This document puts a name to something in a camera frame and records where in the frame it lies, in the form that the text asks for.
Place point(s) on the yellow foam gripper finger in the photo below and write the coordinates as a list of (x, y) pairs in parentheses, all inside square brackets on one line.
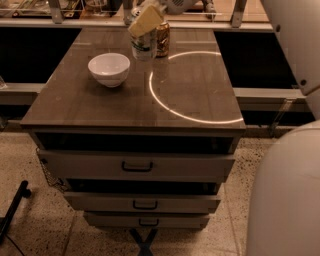
[(149, 18)]

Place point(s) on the green white 7up can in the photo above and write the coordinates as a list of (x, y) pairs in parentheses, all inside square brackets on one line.
[(144, 47)]

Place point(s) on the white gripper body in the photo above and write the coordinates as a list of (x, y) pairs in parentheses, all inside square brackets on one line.
[(181, 4)]

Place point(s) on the bottom grey drawer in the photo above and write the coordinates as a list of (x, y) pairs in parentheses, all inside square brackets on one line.
[(146, 220)]

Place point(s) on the white ceramic bowl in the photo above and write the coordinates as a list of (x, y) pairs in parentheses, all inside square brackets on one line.
[(109, 69)]

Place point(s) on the grey drawer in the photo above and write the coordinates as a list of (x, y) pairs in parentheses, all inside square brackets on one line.
[(146, 220), (137, 166), (148, 203)]

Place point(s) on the black left stand leg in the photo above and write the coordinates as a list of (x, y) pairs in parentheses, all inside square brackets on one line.
[(22, 192)]

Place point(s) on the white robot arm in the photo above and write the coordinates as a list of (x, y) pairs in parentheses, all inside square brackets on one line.
[(284, 211)]

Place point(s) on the grey drawer cabinet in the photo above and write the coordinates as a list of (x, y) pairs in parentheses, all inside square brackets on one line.
[(181, 104)]

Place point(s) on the middle grey drawer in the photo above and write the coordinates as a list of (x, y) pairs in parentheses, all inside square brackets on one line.
[(148, 203)]

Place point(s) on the brown gold soda can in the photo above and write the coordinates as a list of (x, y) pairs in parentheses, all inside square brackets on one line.
[(163, 39)]

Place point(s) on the top grey drawer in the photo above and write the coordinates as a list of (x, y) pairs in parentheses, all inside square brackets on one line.
[(137, 166)]

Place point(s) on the black cross cabinet base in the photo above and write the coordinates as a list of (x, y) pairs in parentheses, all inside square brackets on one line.
[(144, 245)]

